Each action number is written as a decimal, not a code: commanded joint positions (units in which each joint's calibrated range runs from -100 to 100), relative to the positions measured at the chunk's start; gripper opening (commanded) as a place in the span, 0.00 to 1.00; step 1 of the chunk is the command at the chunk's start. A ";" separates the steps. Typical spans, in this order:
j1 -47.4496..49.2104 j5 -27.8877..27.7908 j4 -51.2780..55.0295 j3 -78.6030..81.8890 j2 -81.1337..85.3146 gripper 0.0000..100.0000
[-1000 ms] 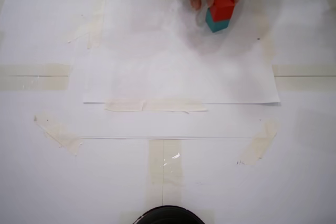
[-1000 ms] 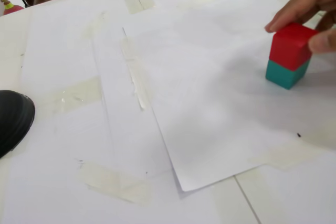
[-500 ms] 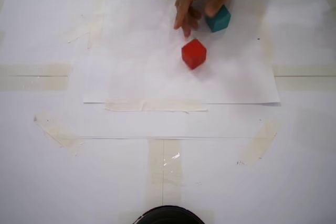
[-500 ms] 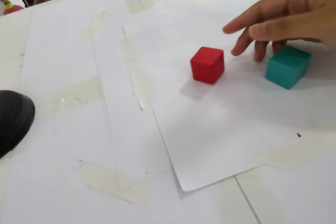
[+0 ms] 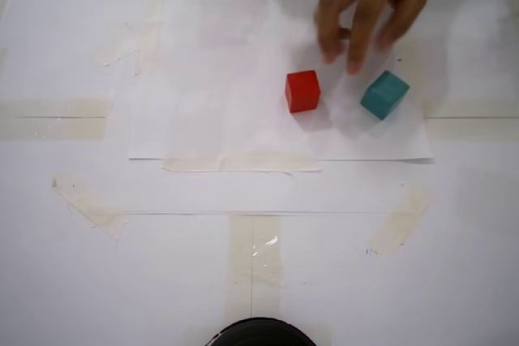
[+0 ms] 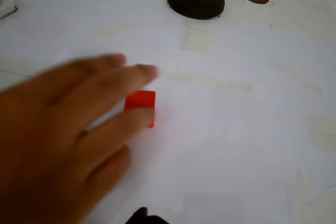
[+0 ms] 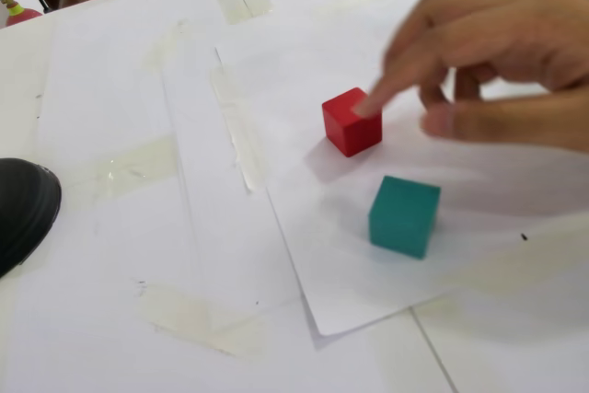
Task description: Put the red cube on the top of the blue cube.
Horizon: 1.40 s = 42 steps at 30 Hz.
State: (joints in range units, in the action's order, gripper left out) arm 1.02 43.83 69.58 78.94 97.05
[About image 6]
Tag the red cube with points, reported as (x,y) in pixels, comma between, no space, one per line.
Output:
(140,99)

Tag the wide clear tape strip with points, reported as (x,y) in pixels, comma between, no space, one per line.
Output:
(195,37)

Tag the beige masking tape strip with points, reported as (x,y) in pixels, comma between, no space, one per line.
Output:
(183,73)

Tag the bare human hand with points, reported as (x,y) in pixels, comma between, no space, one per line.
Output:
(52,142)

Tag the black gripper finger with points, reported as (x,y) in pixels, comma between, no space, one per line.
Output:
(157,221)
(140,217)

